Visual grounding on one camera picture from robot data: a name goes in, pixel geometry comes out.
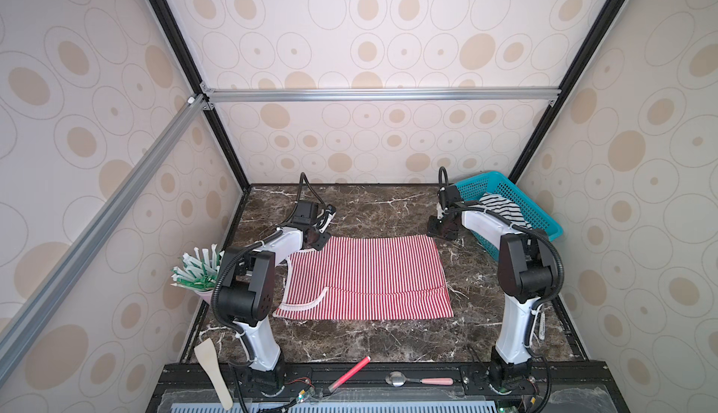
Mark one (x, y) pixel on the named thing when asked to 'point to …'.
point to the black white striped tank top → (500, 206)
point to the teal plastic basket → (501, 186)
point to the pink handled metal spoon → (398, 379)
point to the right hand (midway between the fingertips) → (432, 231)
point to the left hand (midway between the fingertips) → (325, 226)
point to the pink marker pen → (349, 375)
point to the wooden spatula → (207, 355)
